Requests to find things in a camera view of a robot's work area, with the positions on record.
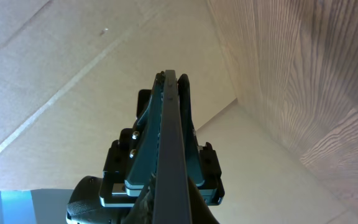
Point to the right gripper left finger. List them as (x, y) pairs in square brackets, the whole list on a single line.
[(143, 209)]

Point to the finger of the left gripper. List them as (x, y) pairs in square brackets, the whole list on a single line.
[(144, 147), (192, 158)]

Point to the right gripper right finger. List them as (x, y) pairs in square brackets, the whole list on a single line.
[(200, 213)]

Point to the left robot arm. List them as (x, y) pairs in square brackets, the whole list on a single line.
[(84, 205)]

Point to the smartphone with light screen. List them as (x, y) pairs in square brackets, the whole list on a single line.
[(171, 203)]

